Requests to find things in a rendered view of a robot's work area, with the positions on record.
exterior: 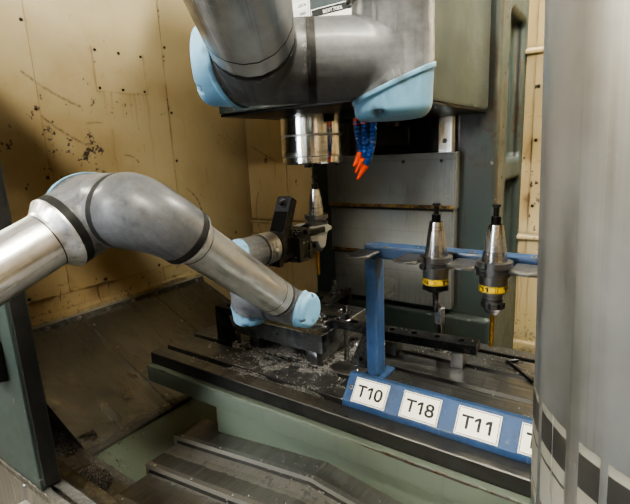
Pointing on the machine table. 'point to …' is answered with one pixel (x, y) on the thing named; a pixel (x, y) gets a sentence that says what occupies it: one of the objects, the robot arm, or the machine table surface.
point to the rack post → (374, 277)
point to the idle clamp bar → (431, 343)
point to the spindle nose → (311, 138)
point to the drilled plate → (316, 342)
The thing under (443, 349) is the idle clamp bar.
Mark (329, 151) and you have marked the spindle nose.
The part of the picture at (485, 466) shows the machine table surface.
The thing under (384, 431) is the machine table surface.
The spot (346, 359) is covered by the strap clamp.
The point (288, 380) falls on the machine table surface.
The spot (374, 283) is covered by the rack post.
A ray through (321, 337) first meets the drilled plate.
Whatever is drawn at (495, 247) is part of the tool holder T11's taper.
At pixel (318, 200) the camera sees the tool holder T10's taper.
